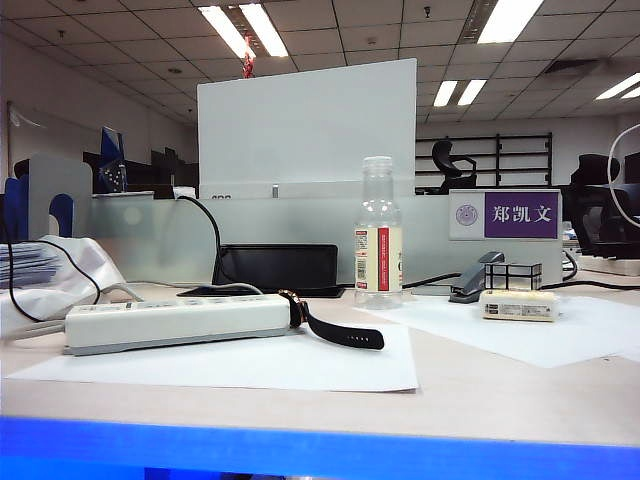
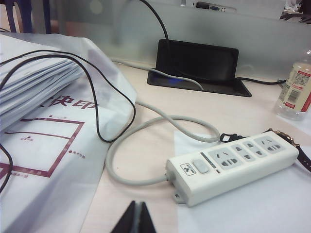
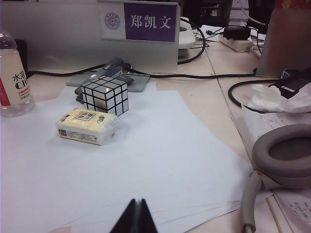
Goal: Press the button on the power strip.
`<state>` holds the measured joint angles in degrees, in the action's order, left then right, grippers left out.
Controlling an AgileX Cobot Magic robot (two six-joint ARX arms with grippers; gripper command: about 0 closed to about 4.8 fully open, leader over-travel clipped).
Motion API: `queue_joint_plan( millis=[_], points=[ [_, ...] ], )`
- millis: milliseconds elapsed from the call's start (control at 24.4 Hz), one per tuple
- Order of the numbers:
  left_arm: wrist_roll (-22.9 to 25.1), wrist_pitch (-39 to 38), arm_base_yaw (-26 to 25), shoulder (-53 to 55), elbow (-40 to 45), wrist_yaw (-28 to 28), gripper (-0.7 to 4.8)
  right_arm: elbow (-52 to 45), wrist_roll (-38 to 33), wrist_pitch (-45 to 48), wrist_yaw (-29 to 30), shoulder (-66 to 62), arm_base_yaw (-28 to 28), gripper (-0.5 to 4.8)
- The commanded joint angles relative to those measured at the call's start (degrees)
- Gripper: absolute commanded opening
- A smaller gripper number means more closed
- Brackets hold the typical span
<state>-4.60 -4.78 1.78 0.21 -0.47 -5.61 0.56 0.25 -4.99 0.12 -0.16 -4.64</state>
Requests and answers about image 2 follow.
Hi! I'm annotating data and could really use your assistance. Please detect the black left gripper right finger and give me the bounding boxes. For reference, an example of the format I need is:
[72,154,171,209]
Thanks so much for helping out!
[138,201,157,233]

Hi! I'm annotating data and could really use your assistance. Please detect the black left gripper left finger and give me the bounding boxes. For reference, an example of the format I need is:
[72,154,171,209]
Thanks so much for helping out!
[111,200,140,233]

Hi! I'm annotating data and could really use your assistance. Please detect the white power strip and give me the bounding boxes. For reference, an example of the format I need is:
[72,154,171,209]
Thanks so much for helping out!
[166,131,300,207]

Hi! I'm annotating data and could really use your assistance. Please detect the white plastic bag red print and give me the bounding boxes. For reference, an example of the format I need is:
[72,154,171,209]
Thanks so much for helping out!
[0,33,138,233]

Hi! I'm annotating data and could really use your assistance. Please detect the white paper sheet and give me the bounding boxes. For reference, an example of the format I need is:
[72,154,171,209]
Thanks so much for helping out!
[173,131,311,233]

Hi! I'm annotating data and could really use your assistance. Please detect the black desk socket box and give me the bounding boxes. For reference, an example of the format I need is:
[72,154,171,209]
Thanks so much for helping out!
[147,38,252,98]

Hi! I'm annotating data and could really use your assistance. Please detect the stack of white papers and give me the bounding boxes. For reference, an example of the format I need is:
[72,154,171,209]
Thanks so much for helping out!
[0,36,86,129]

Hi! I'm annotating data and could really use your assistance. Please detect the clear plastic bottle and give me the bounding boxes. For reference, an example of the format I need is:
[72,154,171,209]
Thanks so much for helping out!
[274,57,311,121]

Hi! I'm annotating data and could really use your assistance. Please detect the frosted glass desk partition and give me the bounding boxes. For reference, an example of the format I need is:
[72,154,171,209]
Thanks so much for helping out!
[31,0,311,82]

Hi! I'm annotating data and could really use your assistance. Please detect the blue chair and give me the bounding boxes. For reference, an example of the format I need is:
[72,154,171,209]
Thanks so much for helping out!
[7,0,52,34]

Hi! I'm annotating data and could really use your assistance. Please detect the grey power strip cable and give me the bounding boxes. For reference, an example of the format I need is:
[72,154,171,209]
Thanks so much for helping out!
[106,57,221,186]

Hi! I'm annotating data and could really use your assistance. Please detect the thin black cable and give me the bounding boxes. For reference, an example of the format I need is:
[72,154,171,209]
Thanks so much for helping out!
[0,50,136,194]

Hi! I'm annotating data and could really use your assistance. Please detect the black strap wristwatch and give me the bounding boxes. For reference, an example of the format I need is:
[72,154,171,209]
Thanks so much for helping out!
[268,128,311,173]

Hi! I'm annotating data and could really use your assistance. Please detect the thick black cable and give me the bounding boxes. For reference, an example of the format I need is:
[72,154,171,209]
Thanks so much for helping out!
[140,0,175,73]

